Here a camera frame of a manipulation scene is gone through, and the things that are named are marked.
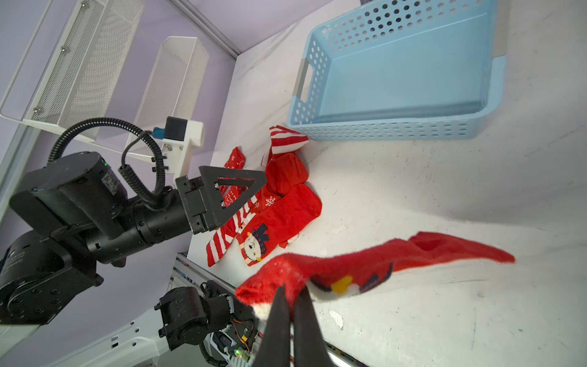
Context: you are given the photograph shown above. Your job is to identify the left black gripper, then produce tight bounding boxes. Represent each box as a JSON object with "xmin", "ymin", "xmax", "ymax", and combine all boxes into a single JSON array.
[{"xmin": 175, "ymin": 165, "xmax": 268, "ymax": 235}]

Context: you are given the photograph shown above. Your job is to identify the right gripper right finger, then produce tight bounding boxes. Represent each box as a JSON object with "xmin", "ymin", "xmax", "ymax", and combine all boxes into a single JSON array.
[{"xmin": 293, "ymin": 287, "xmax": 334, "ymax": 367}]

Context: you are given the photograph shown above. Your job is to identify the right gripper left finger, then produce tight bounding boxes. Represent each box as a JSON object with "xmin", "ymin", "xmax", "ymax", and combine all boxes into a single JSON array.
[{"xmin": 253, "ymin": 286, "xmax": 290, "ymax": 367}]

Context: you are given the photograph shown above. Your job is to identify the red snowman sock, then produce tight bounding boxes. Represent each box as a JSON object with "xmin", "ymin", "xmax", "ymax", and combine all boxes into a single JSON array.
[
  {"xmin": 235, "ymin": 232, "xmax": 516, "ymax": 320},
  {"xmin": 235, "ymin": 184, "xmax": 322, "ymax": 267}
]

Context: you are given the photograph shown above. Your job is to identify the light blue plastic basket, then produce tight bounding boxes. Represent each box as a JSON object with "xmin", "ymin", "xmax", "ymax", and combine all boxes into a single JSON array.
[{"xmin": 287, "ymin": 0, "xmax": 511, "ymax": 141}]

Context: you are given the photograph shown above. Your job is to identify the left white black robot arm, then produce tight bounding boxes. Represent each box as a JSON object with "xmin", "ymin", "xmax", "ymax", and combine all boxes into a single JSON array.
[{"xmin": 1, "ymin": 117, "xmax": 267, "ymax": 326}]

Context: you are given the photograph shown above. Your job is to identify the red lettered sock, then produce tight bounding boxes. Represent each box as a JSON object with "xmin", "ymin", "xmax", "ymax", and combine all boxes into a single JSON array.
[{"xmin": 215, "ymin": 146, "xmax": 247, "ymax": 217}]

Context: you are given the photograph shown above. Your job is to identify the red white striped sock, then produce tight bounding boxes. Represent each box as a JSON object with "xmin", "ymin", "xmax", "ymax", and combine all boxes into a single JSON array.
[{"xmin": 206, "ymin": 125, "xmax": 310, "ymax": 267}]

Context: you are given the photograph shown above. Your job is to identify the red snowflake santa sock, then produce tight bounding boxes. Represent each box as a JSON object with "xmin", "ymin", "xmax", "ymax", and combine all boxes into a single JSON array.
[{"xmin": 262, "ymin": 153, "xmax": 309, "ymax": 206}]

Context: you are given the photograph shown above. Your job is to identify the lower white mesh shelf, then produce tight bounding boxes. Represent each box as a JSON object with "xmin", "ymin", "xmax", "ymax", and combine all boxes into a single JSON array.
[{"xmin": 134, "ymin": 36, "xmax": 209, "ymax": 130}]

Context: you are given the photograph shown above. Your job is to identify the white mesh shelf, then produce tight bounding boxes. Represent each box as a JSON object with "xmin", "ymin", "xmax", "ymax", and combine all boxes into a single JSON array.
[
  {"xmin": 1, "ymin": 1, "xmax": 145, "ymax": 134},
  {"xmin": 134, "ymin": 36, "xmax": 209, "ymax": 130}
]

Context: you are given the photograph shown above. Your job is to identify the upper white mesh shelf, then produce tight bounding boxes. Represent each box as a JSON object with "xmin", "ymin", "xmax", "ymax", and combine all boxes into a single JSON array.
[{"xmin": 1, "ymin": 1, "xmax": 145, "ymax": 134}]

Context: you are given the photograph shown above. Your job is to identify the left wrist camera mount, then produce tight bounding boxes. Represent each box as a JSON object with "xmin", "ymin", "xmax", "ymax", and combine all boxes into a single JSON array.
[{"xmin": 152, "ymin": 116, "xmax": 205, "ymax": 180}]

